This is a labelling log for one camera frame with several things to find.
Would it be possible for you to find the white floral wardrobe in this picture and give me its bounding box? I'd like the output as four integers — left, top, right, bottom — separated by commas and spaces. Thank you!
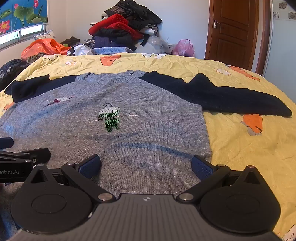
264, 0, 296, 94

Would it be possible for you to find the white floral pillow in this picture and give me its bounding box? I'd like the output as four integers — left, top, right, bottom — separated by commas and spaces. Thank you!
33, 30, 56, 41

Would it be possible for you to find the pink plastic bag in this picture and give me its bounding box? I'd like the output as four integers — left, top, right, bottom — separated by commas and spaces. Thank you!
172, 39, 195, 57

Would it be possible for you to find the clear plastic bag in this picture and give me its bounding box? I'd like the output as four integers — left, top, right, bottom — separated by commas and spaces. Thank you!
135, 35, 172, 55

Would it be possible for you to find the grey sweater with navy sleeves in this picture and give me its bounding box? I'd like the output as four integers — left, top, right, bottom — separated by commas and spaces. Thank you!
0, 71, 293, 198

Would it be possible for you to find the yellow printed blanket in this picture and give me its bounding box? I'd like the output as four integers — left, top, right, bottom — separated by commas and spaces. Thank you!
0, 52, 296, 241

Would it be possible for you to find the leopard print cloth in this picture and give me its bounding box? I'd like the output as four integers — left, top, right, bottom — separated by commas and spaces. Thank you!
25, 52, 47, 67

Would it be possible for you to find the dark patterned jacket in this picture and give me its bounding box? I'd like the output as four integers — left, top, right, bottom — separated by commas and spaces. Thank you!
0, 59, 28, 91

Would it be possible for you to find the window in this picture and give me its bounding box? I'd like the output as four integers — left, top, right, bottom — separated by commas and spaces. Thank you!
0, 23, 47, 49

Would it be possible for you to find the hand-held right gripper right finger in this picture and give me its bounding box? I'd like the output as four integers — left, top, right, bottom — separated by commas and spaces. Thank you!
177, 155, 267, 205

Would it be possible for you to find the lotus print curtain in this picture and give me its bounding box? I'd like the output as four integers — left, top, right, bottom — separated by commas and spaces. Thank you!
0, 0, 48, 36

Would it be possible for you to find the white crumpled plastic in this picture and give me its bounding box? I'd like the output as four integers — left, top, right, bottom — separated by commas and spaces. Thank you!
67, 43, 93, 56

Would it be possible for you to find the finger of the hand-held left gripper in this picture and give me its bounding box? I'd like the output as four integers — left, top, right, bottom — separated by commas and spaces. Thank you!
0, 148, 51, 165
0, 137, 15, 149

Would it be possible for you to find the dark brown cloth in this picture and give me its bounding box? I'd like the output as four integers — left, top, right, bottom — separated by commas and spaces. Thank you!
60, 36, 80, 47

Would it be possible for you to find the brown wooden door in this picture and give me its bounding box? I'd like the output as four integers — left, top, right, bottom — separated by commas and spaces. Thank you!
204, 0, 259, 70

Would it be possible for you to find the wooden door frame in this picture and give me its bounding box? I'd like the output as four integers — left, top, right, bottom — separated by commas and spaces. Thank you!
255, 0, 274, 76

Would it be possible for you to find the pile of clothes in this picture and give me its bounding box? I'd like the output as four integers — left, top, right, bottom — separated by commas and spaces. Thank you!
84, 0, 163, 53

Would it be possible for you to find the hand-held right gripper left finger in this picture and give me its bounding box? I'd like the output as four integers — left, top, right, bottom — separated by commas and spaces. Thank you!
27, 154, 116, 204

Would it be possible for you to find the orange plastic bag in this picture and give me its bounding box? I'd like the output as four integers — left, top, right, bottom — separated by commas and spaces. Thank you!
21, 38, 71, 61

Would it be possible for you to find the light blue folded cloth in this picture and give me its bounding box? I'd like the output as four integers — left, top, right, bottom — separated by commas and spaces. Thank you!
91, 46, 135, 55

